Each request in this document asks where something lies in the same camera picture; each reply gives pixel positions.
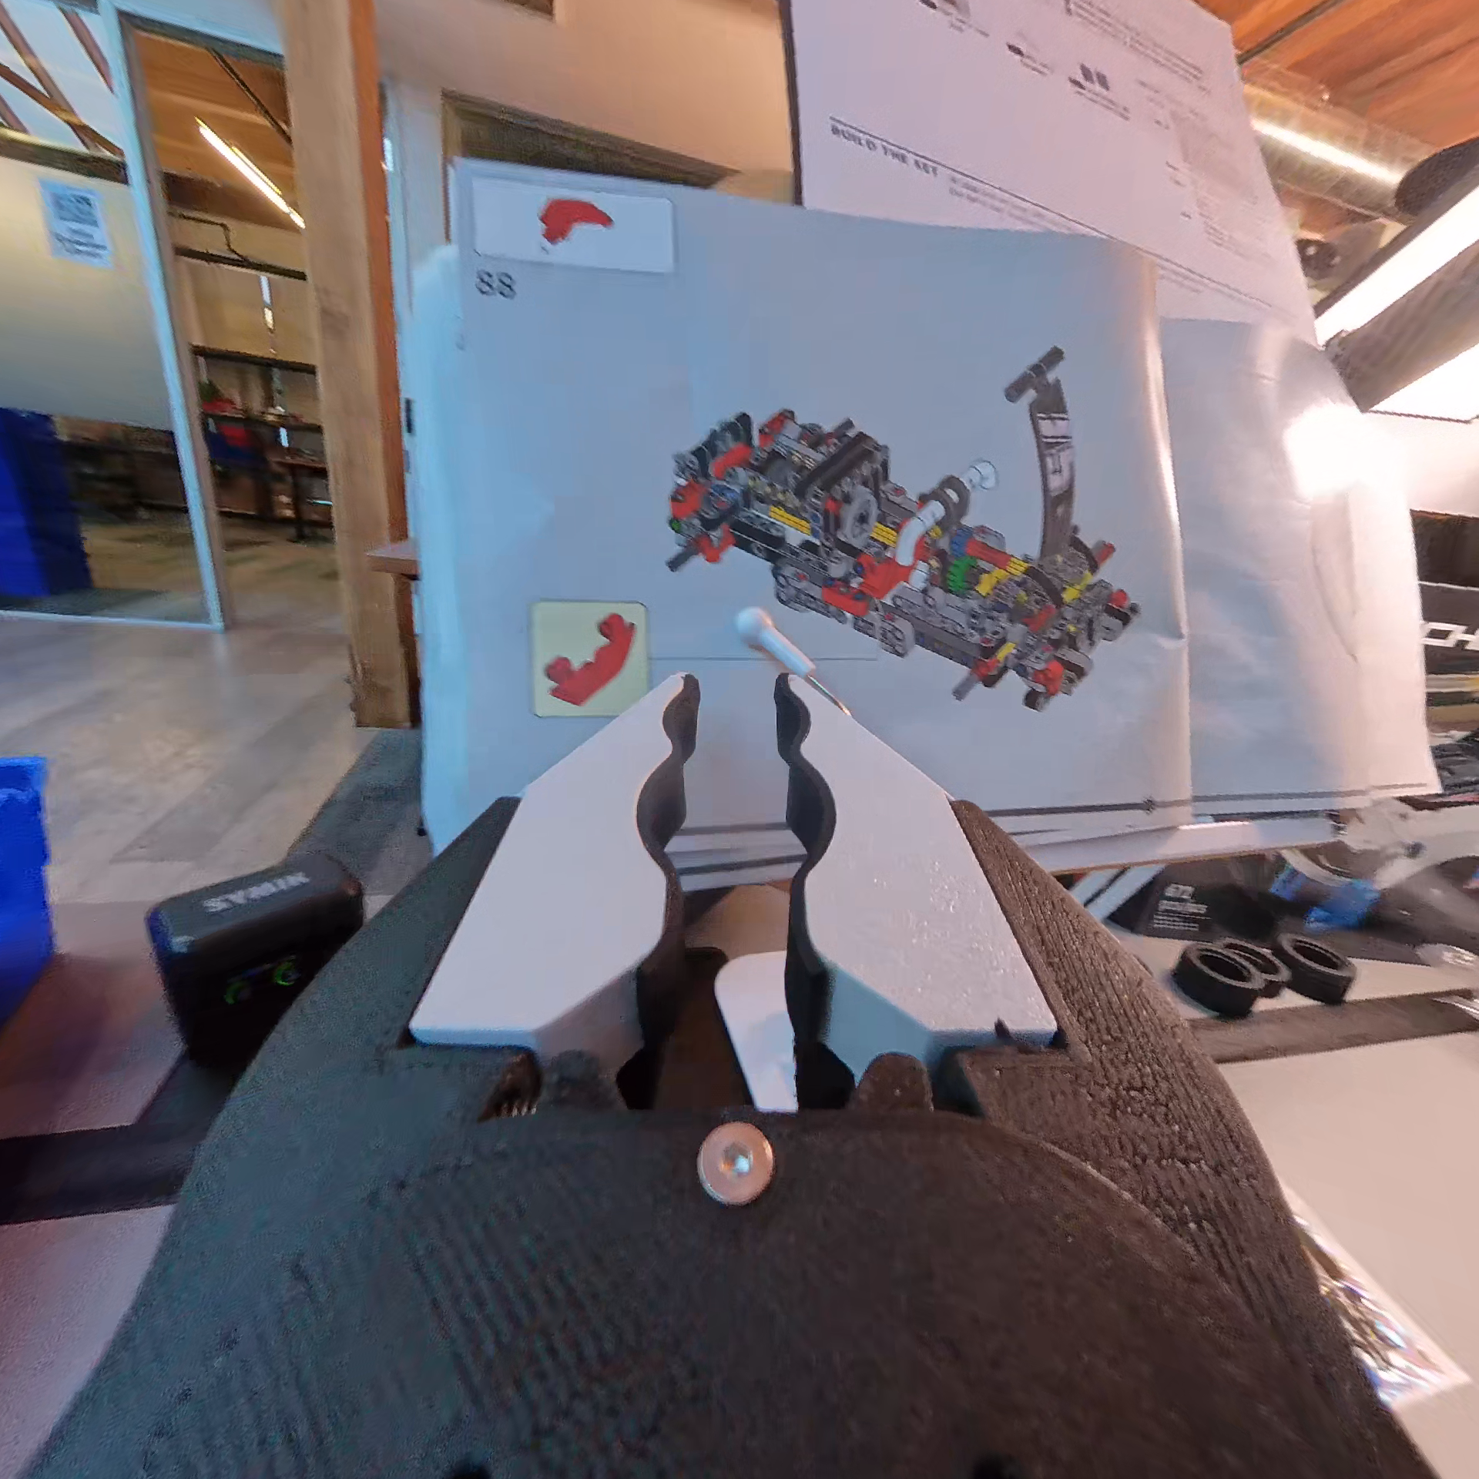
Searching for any white wooden book stand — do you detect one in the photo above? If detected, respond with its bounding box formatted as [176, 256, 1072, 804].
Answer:
[713, 606, 1479, 1114]

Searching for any hanging black mesh light panel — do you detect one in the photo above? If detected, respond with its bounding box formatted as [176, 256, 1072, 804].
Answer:
[1311, 145, 1479, 418]

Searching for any silver ventilation duct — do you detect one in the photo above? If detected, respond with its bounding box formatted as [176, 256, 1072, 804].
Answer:
[1241, 80, 1436, 224]

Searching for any white paper wall sign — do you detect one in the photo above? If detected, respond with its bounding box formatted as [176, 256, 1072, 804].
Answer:
[40, 179, 117, 270]

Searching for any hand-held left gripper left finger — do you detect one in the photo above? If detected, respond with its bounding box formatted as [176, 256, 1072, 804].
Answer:
[410, 673, 702, 1066]

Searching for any white printed paper sheet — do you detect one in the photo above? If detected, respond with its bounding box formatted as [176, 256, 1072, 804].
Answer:
[785, 0, 1318, 337]

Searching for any wooden pillar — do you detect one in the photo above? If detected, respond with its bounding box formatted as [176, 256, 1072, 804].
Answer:
[279, 0, 415, 730]

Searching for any black device green display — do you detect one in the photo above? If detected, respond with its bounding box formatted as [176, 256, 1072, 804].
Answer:
[146, 856, 364, 1066]

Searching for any holographic sticker sheet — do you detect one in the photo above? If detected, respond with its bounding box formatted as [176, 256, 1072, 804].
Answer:
[1281, 1202, 1468, 1423]

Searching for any blue plastic storage bin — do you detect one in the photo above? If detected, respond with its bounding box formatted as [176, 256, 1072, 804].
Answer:
[0, 758, 52, 1024]

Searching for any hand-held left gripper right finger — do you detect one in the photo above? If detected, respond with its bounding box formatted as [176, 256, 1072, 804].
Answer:
[774, 673, 1059, 1089]

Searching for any black lego set box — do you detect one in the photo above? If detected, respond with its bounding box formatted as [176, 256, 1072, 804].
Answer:
[1137, 510, 1479, 945]

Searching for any lego instruction booklet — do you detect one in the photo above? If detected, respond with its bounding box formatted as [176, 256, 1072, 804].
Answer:
[397, 156, 1440, 881]

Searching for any black rubber lego tyre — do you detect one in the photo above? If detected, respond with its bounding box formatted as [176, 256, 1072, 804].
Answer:
[1276, 932, 1359, 1006]
[1172, 943, 1265, 1018]
[1213, 937, 1292, 1001]

